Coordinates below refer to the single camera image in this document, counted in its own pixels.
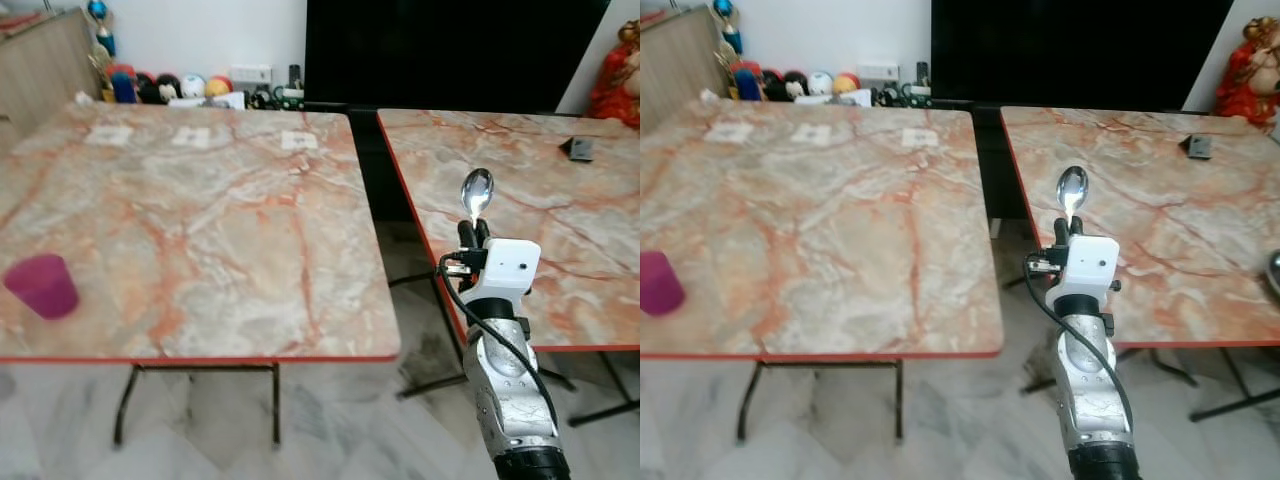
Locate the white wall socket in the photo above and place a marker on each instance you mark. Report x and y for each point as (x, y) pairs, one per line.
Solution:
(250, 75)
(878, 72)

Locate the shiny silver metal object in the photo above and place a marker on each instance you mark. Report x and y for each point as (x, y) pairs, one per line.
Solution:
(1274, 272)

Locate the large black television screen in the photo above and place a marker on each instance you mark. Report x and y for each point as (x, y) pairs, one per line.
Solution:
(450, 50)
(1080, 50)

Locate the white round toy figure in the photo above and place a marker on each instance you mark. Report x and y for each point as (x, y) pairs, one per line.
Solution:
(820, 83)
(193, 86)

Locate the orange and yellow toy figure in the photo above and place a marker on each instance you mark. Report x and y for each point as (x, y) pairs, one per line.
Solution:
(846, 83)
(218, 87)

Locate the silver metal spoon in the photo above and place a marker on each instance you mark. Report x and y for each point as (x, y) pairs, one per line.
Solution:
(1073, 188)
(477, 190)

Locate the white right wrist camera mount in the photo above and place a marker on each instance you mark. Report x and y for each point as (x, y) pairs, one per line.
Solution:
(508, 272)
(1090, 270)

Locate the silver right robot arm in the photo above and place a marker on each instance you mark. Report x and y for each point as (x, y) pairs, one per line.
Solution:
(512, 400)
(1095, 400)

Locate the blue figurine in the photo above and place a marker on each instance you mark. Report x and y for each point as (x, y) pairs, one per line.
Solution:
(727, 22)
(100, 25)

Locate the light wooden cabinet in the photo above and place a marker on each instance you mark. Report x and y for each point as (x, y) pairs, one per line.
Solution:
(685, 65)
(45, 75)

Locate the marble top folding table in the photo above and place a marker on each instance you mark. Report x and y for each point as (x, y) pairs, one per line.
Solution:
(200, 230)
(840, 230)
(570, 230)
(1180, 220)

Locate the blue and red toy figure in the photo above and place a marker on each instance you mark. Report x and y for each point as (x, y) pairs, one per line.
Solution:
(123, 87)
(748, 84)

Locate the red and gold statue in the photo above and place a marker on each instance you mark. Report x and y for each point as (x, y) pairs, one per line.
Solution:
(618, 85)
(1250, 85)

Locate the white paper label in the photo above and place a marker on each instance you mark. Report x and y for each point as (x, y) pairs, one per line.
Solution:
(813, 135)
(731, 132)
(921, 138)
(191, 137)
(109, 135)
(299, 141)

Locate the small black square object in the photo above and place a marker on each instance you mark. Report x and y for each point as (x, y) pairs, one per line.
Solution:
(1197, 147)
(578, 149)

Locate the purple plastic cup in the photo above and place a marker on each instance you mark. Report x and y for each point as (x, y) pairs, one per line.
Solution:
(42, 287)
(660, 285)

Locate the black toy figure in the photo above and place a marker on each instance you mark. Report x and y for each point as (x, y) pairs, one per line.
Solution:
(773, 86)
(150, 90)

